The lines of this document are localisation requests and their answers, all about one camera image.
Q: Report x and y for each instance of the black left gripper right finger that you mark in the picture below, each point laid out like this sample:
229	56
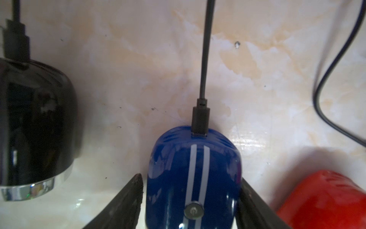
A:
254	213

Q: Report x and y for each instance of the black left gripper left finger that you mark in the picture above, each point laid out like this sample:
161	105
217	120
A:
123	210

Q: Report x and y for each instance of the blue electric shaver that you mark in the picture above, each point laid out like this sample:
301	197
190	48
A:
193	181

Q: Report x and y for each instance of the red electric shaver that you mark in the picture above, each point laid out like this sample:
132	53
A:
325	200

